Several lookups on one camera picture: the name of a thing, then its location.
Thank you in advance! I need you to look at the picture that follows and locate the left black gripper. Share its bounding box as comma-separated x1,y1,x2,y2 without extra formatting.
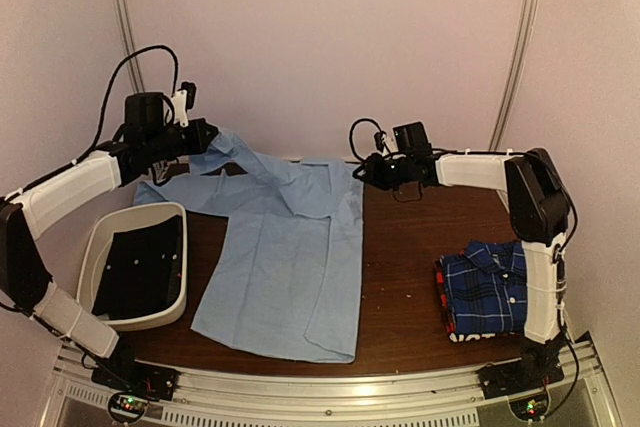
145,118,217,163

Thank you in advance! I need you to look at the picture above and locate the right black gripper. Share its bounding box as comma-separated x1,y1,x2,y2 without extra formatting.
353,152,414,190

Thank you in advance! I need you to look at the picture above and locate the light blue long sleeve shirt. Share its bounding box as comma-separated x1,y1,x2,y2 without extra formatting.
134,130,363,364

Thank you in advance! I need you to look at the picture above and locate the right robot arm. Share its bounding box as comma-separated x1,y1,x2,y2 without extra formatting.
353,122,578,389

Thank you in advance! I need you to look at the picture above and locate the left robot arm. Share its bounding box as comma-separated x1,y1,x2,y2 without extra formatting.
1,82,218,391

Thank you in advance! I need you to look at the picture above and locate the blue plaid folded shirt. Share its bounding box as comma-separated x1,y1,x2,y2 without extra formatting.
437,240,527,336

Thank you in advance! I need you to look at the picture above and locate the red black folded shirt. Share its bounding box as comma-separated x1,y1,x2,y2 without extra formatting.
434,261,526,342

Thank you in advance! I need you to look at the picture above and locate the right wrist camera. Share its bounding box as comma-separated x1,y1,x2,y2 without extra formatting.
374,131,397,155

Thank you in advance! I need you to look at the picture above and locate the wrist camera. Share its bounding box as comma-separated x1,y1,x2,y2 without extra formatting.
374,131,397,155
171,81,197,127

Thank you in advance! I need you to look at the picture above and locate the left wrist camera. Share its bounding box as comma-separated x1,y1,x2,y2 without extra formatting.
171,81,197,127

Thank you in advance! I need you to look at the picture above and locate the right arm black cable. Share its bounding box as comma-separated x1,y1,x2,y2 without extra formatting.
348,118,384,163

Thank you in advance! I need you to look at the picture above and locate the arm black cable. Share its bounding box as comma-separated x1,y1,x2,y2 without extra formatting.
348,118,384,163
92,45,181,148

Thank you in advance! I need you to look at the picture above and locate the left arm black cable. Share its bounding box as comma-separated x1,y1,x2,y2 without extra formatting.
92,45,181,148

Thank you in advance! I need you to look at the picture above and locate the left aluminium frame post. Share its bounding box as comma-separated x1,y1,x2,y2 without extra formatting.
113,0,145,93

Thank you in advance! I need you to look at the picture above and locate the aluminium frame post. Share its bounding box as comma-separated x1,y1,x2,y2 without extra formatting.
489,0,539,151
113,0,145,93

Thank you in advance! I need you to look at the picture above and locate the aluminium front rail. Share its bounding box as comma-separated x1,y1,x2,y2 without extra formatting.
36,341,623,426

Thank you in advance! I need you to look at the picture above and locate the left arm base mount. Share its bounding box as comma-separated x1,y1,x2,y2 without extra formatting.
90,356,179,425

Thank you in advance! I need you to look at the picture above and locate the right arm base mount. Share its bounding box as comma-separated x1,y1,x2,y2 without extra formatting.
477,347,564,423

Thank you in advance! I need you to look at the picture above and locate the right aluminium frame post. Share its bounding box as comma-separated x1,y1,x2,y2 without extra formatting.
489,0,539,151

